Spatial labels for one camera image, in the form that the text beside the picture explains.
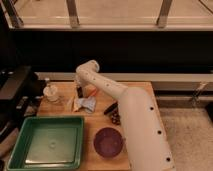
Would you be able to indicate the purple bowl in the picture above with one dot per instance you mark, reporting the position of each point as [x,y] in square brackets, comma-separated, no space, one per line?
[108,142]

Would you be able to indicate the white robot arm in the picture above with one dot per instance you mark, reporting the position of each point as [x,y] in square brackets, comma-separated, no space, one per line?
[145,138]

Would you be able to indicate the blue grey cloth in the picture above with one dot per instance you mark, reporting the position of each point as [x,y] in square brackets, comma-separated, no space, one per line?
[88,104]

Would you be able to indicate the wooden board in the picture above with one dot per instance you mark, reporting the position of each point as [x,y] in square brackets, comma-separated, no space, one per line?
[91,161]

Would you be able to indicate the black eraser block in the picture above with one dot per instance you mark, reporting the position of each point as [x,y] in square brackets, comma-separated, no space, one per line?
[80,92]

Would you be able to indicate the black equipment on left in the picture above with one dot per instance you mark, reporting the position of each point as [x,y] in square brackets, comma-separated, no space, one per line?
[20,87]

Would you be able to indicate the black handled tool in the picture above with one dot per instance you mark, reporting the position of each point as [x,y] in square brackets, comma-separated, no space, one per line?
[111,108]

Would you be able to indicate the bunch of dark grapes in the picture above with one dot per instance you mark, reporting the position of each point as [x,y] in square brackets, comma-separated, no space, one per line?
[115,118]

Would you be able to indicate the green plastic tray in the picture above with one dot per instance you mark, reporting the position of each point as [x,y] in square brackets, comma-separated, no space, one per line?
[48,144]

